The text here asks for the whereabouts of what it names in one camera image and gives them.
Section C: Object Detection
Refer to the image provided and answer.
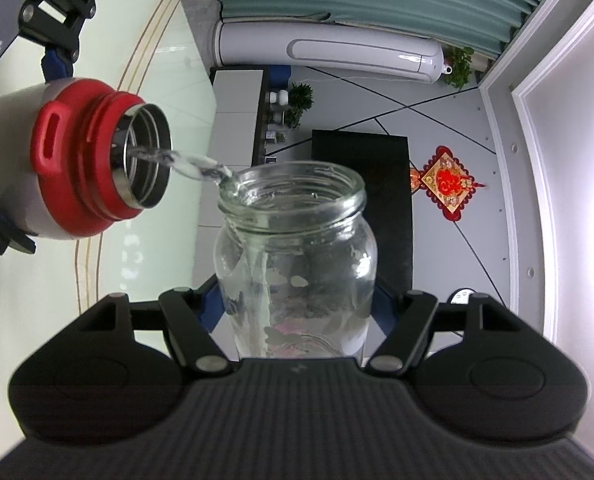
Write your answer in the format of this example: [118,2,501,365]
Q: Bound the red and white thermos bottle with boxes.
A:
[0,77,173,240]

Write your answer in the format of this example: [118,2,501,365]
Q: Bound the green trailing plant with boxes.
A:
[445,46,476,91]

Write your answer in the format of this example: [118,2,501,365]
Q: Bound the white tower air conditioner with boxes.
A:
[214,20,453,85]

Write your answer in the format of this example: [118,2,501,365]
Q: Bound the red knot wall ornament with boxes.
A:
[409,145,489,222]

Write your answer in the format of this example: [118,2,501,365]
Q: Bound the white television cabinet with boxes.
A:
[196,65,272,233]

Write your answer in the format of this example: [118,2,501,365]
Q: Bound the green plant in white pot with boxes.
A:
[269,82,316,112]

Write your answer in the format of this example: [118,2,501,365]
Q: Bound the clear glass jar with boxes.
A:
[212,160,380,362]

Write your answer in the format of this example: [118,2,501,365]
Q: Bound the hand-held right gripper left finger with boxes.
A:
[72,280,230,376]

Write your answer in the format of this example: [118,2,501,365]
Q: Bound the green plant in grey pot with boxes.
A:
[275,109,304,130]

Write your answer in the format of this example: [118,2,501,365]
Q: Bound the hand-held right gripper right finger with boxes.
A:
[366,282,524,377]

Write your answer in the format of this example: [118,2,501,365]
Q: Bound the black flat television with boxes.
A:
[310,129,416,302]

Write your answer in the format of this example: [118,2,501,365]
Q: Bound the blue storage bin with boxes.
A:
[269,65,291,92]

